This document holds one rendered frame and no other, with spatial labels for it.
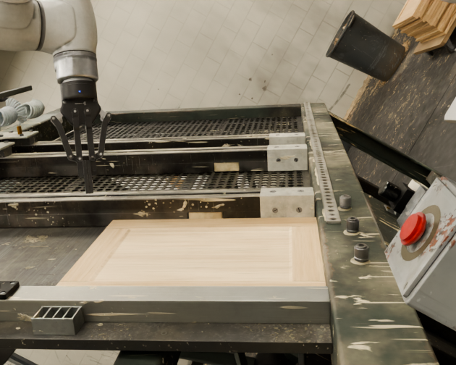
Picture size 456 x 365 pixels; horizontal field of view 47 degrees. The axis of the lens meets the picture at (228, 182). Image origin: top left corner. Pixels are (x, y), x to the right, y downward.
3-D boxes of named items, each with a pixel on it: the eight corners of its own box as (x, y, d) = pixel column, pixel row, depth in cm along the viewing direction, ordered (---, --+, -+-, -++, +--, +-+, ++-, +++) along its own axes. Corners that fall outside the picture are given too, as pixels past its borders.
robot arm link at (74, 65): (53, 64, 117) (56, 90, 117) (52, 51, 108) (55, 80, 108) (95, 63, 120) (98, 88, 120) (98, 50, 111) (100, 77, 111)
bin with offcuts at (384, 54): (416, 38, 504) (357, 4, 500) (389, 86, 510) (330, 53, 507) (399, 45, 555) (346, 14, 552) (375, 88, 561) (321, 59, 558)
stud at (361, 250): (369, 263, 91) (370, 248, 90) (355, 263, 91) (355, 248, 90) (367, 257, 93) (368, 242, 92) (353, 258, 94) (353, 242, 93)
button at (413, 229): (441, 227, 55) (423, 218, 55) (418, 258, 56) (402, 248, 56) (431, 214, 58) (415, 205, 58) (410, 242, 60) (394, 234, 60)
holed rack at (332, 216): (341, 223, 109) (341, 221, 109) (326, 223, 110) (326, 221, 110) (309, 103, 266) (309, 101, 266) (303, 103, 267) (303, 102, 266)
